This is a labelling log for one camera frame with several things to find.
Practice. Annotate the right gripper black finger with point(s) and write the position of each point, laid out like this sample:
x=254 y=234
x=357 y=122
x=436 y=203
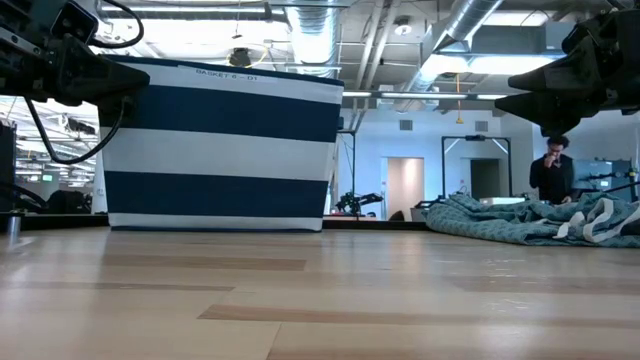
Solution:
x=565 y=75
x=550 y=110

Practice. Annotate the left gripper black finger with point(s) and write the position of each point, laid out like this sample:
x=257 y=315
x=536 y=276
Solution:
x=100 y=75
x=117 y=109

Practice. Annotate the navy white striped fabric basket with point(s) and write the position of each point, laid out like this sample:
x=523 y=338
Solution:
x=220 y=155

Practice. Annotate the black background robot arm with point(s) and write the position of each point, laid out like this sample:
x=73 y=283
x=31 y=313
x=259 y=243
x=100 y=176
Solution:
x=357 y=201

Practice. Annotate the person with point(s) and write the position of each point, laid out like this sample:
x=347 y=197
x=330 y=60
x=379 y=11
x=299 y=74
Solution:
x=552 y=177

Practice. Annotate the grey background monitor equipment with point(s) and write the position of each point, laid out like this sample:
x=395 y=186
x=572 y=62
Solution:
x=605 y=172

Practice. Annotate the teal patterned hospital gown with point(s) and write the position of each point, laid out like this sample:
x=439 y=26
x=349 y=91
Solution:
x=525 y=220

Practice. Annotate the long ceiling light strip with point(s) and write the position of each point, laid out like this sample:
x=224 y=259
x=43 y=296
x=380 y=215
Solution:
x=425 y=95

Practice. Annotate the black ceiling device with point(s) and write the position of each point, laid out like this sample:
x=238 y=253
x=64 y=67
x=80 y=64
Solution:
x=240 y=57

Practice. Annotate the small silver metal cylinder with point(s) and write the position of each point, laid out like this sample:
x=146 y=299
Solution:
x=13 y=227

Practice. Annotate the black metal stand frame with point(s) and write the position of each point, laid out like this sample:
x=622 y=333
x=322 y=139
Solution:
x=353 y=165
x=508 y=160

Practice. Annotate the smooth silver ceiling duct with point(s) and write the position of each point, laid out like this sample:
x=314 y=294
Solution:
x=465 y=25

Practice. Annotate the corrugated silver ceiling duct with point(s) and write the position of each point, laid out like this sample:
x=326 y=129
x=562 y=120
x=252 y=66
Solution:
x=314 y=40

